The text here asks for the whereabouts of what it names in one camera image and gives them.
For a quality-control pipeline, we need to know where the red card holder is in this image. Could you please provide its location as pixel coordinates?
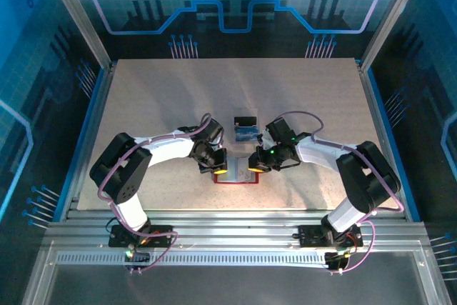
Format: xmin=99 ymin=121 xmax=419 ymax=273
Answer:
xmin=213 ymin=156 xmax=261 ymax=185

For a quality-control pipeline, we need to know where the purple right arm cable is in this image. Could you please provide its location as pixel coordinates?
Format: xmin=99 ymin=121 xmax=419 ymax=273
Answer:
xmin=271 ymin=111 xmax=406 ymax=276

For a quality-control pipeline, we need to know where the aluminium frame post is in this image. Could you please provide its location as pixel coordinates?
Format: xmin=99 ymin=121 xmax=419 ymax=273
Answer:
xmin=39 ymin=0 xmax=116 ymax=70
xmin=360 ymin=0 xmax=431 ymax=70

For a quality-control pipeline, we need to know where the aluminium side rail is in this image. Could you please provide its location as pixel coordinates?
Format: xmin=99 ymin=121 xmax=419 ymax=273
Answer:
xmin=358 ymin=61 xmax=410 ymax=220
xmin=60 ymin=61 xmax=119 ymax=220

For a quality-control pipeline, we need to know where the aluminium cross rail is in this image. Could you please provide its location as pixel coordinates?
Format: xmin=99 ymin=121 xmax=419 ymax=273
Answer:
xmin=42 ymin=209 xmax=429 ymax=254

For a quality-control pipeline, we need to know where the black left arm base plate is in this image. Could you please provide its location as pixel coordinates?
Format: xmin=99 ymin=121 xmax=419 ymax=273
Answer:
xmin=109 ymin=225 xmax=174 ymax=249

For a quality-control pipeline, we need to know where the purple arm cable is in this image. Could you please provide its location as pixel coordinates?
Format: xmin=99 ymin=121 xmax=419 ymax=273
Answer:
xmin=271 ymin=111 xmax=406 ymax=276
xmin=97 ymin=113 xmax=179 ymax=276

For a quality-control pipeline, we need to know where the grey metal panel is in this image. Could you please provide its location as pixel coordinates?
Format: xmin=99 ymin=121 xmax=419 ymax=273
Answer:
xmin=21 ymin=240 xmax=451 ymax=305

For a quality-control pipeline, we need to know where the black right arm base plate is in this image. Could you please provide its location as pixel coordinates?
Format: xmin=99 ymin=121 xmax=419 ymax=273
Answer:
xmin=298 ymin=225 xmax=364 ymax=249

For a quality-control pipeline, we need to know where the slotted grey cable duct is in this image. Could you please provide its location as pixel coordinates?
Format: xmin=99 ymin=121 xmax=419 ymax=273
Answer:
xmin=56 ymin=251 xmax=335 ymax=266

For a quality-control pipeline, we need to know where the blue table edge strip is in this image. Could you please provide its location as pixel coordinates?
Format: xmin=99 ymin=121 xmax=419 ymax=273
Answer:
xmin=367 ymin=67 xmax=421 ymax=222
xmin=52 ymin=67 xmax=108 ymax=222

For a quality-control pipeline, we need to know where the small blue black device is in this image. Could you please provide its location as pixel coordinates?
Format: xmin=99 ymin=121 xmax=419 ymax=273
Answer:
xmin=230 ymin=106 xmax=260 ymax=144

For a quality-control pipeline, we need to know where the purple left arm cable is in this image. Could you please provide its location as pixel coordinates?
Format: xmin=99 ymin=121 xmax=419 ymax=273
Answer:
xmin=97 ymin=113 xmax=179 ymax=276

